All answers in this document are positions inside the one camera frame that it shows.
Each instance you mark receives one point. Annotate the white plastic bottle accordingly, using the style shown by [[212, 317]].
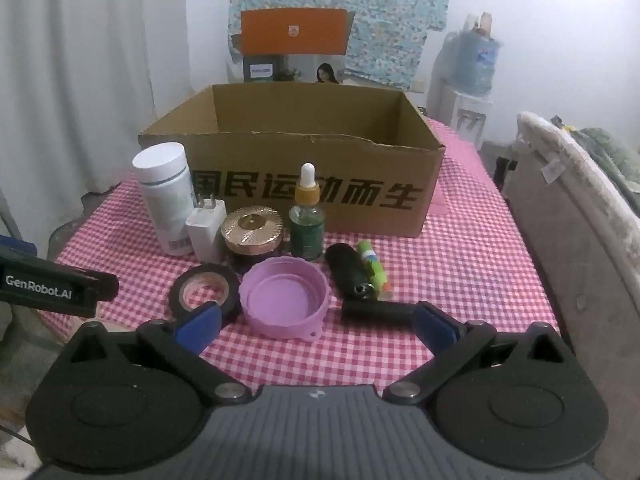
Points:
[[162, 195]]

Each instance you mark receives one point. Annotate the white fuzzy blanket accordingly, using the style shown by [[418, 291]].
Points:
[[590, 160]]

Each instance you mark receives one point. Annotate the green tube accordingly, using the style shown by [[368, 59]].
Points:
[[372, 265]]

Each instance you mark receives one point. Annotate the brown cardboard box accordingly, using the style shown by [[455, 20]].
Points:
[[350, 180]]

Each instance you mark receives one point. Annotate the white charger plug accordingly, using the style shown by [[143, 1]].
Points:
[[205, 237]]

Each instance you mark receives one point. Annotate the grey sofa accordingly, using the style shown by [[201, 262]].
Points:
[[575, 260]]

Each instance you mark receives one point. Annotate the blue water jug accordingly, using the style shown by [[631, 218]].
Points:
[[475, 60]]

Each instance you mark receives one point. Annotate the purple plastic lid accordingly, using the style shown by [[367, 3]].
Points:
[[285, 305]]

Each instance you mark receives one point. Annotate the black lighter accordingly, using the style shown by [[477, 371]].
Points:
[[345, 267]]

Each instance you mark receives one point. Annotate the black tape roll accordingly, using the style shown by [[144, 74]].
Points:
[[232, 292]]

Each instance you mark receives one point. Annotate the orange appliance box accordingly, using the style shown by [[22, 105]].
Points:
[[290, 30]]

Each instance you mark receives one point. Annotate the gold-lidded dark jar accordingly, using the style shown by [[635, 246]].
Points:
[[252, 232]]

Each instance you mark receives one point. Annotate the white water dispenser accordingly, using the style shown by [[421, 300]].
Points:
[[467, 115]]

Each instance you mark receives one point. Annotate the green dropper bottle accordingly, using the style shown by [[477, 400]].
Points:
[[306, 235]]

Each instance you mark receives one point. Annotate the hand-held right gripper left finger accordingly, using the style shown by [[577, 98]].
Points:
[[200, 322]]

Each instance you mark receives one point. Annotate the white curtain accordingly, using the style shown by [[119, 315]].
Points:
[[75, 85]]

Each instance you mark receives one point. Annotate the green cloth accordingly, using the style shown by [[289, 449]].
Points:
[[615, 150]]

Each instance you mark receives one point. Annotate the pink checkered tablecloth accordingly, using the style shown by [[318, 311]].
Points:
[[450, 270]]

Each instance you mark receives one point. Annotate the black cylinder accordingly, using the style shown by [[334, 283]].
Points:
[[375, 310]]

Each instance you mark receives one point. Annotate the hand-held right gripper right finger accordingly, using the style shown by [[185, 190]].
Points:
[[435, 327]]

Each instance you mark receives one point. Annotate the blue floral cloth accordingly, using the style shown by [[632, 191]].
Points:
[[390, 20]]

